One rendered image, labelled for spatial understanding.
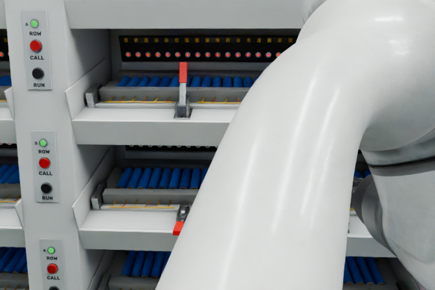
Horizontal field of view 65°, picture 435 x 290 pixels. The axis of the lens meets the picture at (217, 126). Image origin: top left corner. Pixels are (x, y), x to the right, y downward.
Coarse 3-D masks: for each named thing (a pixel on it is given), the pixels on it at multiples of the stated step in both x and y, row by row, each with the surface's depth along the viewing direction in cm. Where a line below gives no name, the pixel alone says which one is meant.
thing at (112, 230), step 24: (96, 168) 65; (120, 168) 74; (96, 192) 62; (96, 216) 61; (120, 216) 61; (144, 216) 61; (168, 216) 61; (96, 240) 59; (120, 240) 58; (144, 240) 58; (168, 240) 58; (360, 240) 56
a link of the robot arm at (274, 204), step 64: (320, 0) 23; (384, 0) 18; (320, 64) 14; (384, 64) 16; (256, 128) 12; (320, 128) 12; (384, 128) 19; (256, 192) 10; (320, 192) 10; (192, 256) 10; (256, 256) 9; (320, 256) 9
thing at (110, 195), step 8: (104, 192) 63; (112, 192) 63; (120, 192) 63; (128, 192) 63; (136, 192) 63; (144, 192) 63; (152, 192) 63; (160, 192) 63; (168, 192) 63; (176, 192) 63; (184, 192) 63; (192, 192) 63; (104, 200) 63; (112, 200) 63; (120, 200) 63; (128, 200) 63; (136, 200) 63; (144, 200) 63; (152, 200) 63; (160, 200) 63; (168, 200) 63; (176, 200) 63; (184, 200) 63; (192, 200) 63; (352, 208) 61
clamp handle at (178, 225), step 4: (184, 212) 58; (180, 216) 57; (184, 216) 57; (180, 220) 55; (176, 224) 53; (180, 224) 53; (176, 228) 52; (180, 228) 52; (176, 232) 51; (180, 232) 51
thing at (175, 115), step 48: (144, 48) 69; (192, 48) 69; (240, 48) 68; (288, 48) 68; (96, 96) 60; (144, 96) 61; (192, 96) 60; (240, 96) 60; (144, 144) 56; (192, 144) 56
